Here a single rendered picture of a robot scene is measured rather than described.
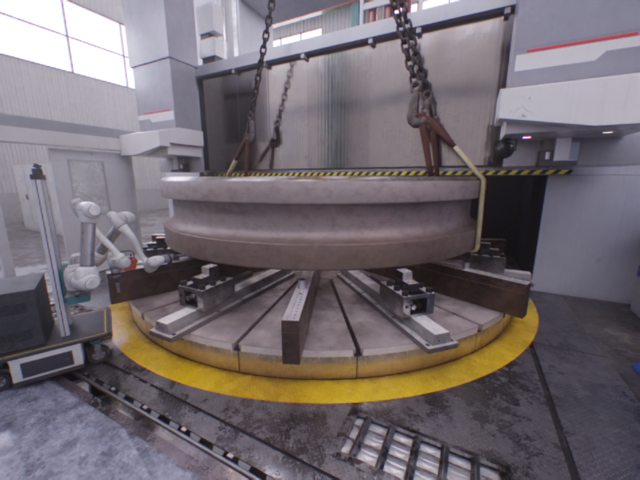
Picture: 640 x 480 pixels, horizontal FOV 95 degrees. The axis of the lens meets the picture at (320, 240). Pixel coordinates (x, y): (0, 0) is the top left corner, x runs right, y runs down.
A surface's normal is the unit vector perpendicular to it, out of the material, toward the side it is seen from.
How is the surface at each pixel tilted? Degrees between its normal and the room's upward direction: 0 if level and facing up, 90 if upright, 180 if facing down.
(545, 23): 90
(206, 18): 90
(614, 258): 90
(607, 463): 0
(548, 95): 90
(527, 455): 0
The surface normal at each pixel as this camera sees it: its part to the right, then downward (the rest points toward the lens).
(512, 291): -0.76, 0.13
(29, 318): 0.59, 0.16
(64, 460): 0.00, -0.98
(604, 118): -0.46, 0.18
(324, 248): 0.00, 0.20
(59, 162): 0.89, 0.09
